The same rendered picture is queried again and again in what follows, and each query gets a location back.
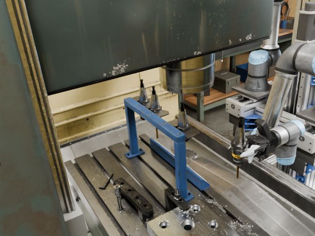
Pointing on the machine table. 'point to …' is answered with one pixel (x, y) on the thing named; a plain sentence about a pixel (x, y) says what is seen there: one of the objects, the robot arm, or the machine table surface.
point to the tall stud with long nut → (118, 196)
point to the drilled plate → (155, 229)
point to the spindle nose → (189, 75)
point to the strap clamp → (170, 201)
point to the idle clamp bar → (127, 191)
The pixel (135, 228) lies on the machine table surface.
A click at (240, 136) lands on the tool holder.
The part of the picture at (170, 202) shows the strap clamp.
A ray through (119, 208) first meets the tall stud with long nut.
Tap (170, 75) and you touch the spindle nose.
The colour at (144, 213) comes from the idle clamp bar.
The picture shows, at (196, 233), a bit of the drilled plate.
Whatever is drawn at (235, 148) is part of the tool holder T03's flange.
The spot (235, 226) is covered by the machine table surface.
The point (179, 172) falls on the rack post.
